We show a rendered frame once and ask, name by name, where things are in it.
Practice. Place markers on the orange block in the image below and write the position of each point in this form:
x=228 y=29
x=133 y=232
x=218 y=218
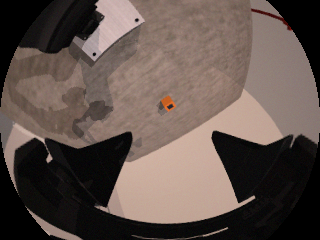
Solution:
x=168 y=103

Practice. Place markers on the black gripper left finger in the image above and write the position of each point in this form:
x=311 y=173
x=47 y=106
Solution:
x=96 y=166

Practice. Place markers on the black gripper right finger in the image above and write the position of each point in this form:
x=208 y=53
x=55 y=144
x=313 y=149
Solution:
x=247 y=163

